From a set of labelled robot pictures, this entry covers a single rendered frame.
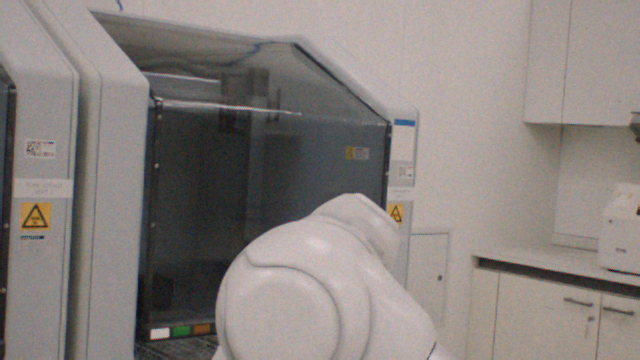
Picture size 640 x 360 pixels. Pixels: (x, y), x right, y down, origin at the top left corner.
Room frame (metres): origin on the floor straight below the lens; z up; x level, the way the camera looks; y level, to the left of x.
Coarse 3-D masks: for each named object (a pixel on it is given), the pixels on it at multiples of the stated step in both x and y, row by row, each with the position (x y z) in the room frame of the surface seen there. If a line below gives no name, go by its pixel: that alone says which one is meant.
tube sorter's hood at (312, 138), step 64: (192, 64) 1.80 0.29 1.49; (256, 64) 1.96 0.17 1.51; (320, 64) 2.13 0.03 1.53; (192, 128) 1.61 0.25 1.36; (256, 128) 1.71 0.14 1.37; (320, 128) 1.82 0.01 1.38; (384, 128) 1.95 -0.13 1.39; (192, 192) 1.62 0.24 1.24; (256, 192) 1.72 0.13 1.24; (320, 192) 1.83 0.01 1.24; (384, 192) 1.95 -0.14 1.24; (192, 256) 1.62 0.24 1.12; (192, 320) 1.62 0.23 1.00
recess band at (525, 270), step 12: (480, 264) 3.99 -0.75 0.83; (492, 264) 3.94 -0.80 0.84; (504, 264) 3.89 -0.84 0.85; (516, 264) 3.84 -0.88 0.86; (528, 276) 3.79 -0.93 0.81; (540, 276) 3.75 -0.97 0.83; (552, 276) 3.70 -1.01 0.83; (564, 276) 3.66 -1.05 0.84; (576, 276) 3.61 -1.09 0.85; (600, 288) 3.53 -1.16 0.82; (612, 288) 3.49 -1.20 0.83; (624, 288) 3.45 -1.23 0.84; (636, 288) 3.41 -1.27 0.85
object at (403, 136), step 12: (396, 120) 1.99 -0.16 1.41; (408, 120) 2.02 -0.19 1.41; (396, 132) 1.99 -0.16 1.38; (408, 132) 2.02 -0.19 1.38; (396, 144) 1.99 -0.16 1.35; (408, 144) 2.02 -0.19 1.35; (396, 156) 1.99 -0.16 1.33; (408, 156) 2.02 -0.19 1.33; (408, 168) 2.02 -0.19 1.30; (396, 204) 2.00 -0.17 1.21; (396, 216) 2.00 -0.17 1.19
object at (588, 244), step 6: (552, 234) 4.37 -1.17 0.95; (558, 234) 4.35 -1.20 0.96; (564, 234) 4.33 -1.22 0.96; (552, 240) 4.37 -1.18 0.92; (558, 240) 4.35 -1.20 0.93; (564, 240) 4.32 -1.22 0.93; (570, 240) 4.29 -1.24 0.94; (576, 240) 4.27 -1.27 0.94; (582, 240) 4.24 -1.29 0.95; (588, 240) 4.22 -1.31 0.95; (594, 240) 4.20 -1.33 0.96; (564, 246) 4.31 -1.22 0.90; (570, 246) 4.29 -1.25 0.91; (576, 246) 4.27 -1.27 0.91; (582, 246) 4.24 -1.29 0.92; (588, 246) 4.22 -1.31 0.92; (594, 246) 4.19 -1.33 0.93
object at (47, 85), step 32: (0, 0) 1.62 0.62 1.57; (0, 32) 1.49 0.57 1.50; (32, 32) 1.55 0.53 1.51; (32, 64) 1.43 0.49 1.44; (64, 64) 1.48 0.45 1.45; (32, 96) 1.42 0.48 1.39; (64, 96) 1.46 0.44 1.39; (32, 128) 1.42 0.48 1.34; (64, 128) 1.46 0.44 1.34; (32, 160) 1.42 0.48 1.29; (64, 160) 1.46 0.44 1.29; (32, 224) 1.43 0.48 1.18; (64, 224) 1.47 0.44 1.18; (32, 256) 1.43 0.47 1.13; (64, 256) 1.47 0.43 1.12; (32, 288) 1.43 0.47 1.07; (64, 288) 1.47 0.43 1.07; (32, 320) 1.43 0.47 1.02; (64, 320) 1.47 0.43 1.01; (32, 352) 1.44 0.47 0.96; (64, 352) 1.48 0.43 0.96
